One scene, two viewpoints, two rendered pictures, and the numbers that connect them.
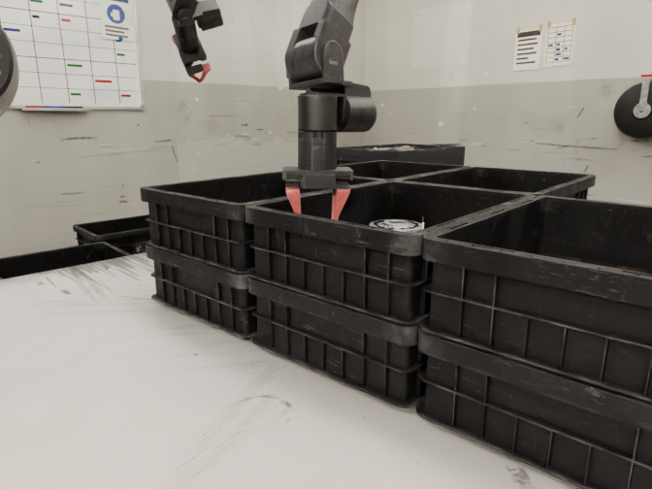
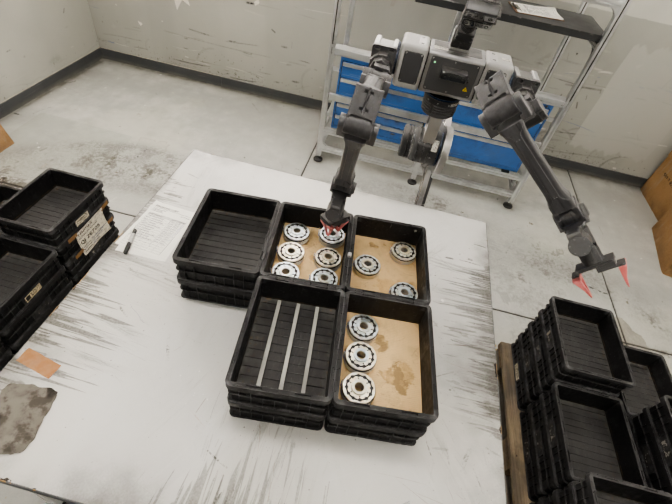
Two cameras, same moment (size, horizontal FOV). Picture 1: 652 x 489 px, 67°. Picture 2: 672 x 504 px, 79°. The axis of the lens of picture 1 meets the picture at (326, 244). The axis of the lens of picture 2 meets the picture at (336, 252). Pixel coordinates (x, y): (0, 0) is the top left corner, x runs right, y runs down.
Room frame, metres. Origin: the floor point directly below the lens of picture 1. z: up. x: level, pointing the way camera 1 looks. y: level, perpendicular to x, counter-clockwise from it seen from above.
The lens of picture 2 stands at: (1.62, -0.78, 2.01)
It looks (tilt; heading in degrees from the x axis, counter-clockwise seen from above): 46 degrees down; 137
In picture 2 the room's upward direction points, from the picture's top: 12 degrees clockwise
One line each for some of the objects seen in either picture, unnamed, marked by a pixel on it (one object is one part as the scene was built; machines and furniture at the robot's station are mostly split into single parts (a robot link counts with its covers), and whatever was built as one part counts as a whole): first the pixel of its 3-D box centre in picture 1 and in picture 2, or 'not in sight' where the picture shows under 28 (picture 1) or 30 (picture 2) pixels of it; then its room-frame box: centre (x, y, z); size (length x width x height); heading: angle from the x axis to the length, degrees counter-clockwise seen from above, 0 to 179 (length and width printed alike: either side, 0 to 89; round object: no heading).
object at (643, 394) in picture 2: not in sight; (631, 392); (1.88, 1.18, 0.26); 0.40 x 0.30 x 0.23; 133
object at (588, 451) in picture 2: not in sight; (574, 449); (1.87, 0.61, 0.31); 0.40 x 0.30 x 0.34; 133
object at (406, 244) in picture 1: (399, 207); (310, 243); (0.77, -0.12, 0.92); 0.40 x 0.30 x 0.02; 139
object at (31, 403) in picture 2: not in sight; (11, 418); (0.81, -1.14, 0.71); 0.22 x 0.19 x 0.01; 133
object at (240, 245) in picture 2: (604, 277); (231, 238); (0.57, -0.34, 0.87); 0.40 x 0.30 x 0.11; 139
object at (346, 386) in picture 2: not in sight; (358, 387); (1.30, -0.27, 0.86); 0.10 x 0.10 x 0.01
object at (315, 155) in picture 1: (317, 155); (336, 211); (0.73, 0.01, 1.00); 0.10 x 0.07 x 0.07; 94
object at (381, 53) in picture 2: not in sight; (380, 66); (0.56, 0.24, 1.45); 0.09 x 0.08 x 0.12; 43
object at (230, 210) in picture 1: (270, 189); (388, 257); (0.97, 0.11, 0.92); 0.40 x 0.30 x 0.02; 139
